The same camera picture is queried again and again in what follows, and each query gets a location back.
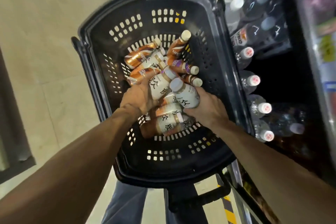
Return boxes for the pile of bottles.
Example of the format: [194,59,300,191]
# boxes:
[123,29,204,140]

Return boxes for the person's right forearm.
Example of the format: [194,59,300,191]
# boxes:
[214,121,336,224]

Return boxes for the person's right hand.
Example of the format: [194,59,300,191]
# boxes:
[183,87,230,132]

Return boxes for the row of clear water bottles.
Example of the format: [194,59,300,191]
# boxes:
[183,0,306,144]

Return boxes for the black shopping basket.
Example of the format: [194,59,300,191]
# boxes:
[71,0,254,224]

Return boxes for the person's left forearm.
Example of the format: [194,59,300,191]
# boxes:
[0,105,147,224]

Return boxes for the person's left hand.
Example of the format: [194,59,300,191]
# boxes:
[119,71,159,116]

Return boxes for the person's blue trousers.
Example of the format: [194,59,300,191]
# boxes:
[101,179,179,224]

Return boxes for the grey display counter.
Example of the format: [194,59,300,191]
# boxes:
[0,45,37,186]

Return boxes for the black metal drinks rack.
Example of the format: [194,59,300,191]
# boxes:
[173,0,336,224]

